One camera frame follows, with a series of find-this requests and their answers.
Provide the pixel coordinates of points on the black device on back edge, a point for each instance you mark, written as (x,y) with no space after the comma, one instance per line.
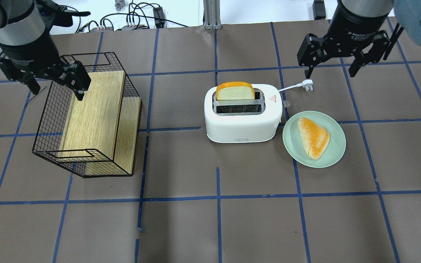
(319,10)

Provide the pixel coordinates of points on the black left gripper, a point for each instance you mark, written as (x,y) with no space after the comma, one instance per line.
(31,48)

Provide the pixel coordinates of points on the bread slice in toaster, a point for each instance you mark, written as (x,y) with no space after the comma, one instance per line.
(235,90)

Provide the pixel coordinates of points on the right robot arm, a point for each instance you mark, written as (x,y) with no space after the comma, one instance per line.
(403,15)

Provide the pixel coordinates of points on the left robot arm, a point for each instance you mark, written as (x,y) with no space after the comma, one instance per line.
(32,14)

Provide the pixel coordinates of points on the triangular bread slice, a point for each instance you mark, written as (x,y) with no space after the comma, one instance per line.
(315,138)

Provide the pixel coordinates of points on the black wire basket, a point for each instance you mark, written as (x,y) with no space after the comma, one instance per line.
(54,115)

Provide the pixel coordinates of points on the pale green plate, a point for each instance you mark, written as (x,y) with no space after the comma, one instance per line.
(293,143)

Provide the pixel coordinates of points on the white two-slot toaster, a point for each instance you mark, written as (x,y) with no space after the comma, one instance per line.
(243,121)

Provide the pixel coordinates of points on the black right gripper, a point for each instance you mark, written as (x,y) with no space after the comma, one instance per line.
(355,22)

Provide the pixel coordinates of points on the aluminium frame post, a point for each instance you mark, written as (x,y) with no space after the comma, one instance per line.
(212,19)

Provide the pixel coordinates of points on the light wooden board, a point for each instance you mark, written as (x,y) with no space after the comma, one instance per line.
(99,136)

